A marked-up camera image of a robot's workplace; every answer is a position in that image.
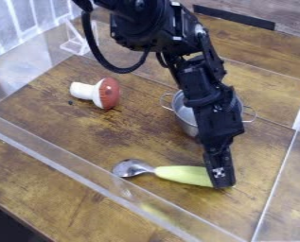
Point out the clear acrylic triangle stand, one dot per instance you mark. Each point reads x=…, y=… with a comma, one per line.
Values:
x=75, y=44

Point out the toy mushroom brown cap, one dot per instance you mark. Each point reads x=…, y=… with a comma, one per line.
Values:
x=103, y=93

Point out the clear acrylic front barrier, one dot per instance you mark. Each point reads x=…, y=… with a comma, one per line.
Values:
x=169, y=216

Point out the green handled metal spoon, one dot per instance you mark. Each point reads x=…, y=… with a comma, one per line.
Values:
x=187, y=174

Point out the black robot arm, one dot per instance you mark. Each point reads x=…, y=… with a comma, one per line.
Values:
x=159, y=26

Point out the black strip on table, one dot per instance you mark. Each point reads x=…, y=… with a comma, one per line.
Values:
x=234, y=17

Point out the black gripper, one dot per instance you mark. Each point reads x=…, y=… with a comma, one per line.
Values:
x=217, y=156

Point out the small steel pot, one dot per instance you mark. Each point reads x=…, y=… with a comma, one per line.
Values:
x=185, y=113

